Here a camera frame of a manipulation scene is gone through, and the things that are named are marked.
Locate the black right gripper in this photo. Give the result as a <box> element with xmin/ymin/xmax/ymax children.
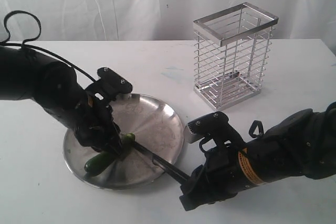
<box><xmin>180</xmin><ymin>145</ymin><xmax>247</xmax><ymax>204</ymax></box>

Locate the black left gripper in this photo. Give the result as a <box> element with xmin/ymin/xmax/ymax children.
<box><xmin>73</xmin><ymin>90</ymin><xmax>122</xmax><ymax>156</ymax></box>

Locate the green cucumber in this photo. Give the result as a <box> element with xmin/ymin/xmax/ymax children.
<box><xmin>84</xmin><ymin>133</ymin><xmax>135</xmax><ymax>177</ymax></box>

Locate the black handled knife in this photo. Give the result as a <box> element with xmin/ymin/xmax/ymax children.
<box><xmin>132</xmin><ymin>142</ymin><xmax>190</xmax><ymax>185</ymax></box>

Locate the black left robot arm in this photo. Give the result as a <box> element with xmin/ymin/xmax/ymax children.
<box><xmin>1</xmin><ymin>46</ymin><xmax>122</xmax><ymax>157</ymax></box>

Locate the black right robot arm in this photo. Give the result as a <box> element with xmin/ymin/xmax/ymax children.
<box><xmin>180</xmin><ymin>103</ymin><xmax>335</xmax><ymax>211</ymax></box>

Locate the round stainless steel plate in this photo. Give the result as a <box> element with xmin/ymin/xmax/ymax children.
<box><xmin>63</xmin><ymin>93</ymin><xmax>184</xmax><ymax>190</ymax></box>

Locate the white backdrop curtain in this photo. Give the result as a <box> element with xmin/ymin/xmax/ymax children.
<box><xmin>1</xmin><ymin>0</ymin><xmax>335</xmax><ymax>47</ymax></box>

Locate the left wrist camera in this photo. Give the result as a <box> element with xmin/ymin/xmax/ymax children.
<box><xmin>85</xmin><ymin>67</ymin><xmax>133</xmax><ymax>103</ymax></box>

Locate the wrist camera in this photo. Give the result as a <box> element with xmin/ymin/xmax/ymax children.
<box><xmin>183</xmin><ymin>111</ymin><xmax>246</xmax><ymax>150</ymax></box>
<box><xmin>85</xmin><ymin>67</ymin><xmax>133</xmax><ymax>103</ymax></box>

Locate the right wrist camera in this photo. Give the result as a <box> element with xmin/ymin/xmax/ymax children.
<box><xmin>183</xmin><ymin>111</ymin><xmax>246</xmax><ymax>150</ymax></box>

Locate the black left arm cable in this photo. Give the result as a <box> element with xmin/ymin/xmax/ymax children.
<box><xmin>0</xmin><ymin>10</ymin><xmax>99</xmax><ymax>84</ymax></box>

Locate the chrome wire utensil basket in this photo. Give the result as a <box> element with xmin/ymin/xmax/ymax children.
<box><xmin>193</xmin><ymin>2</ymin><xmax>279</xmax><ymax>111</ymax></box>

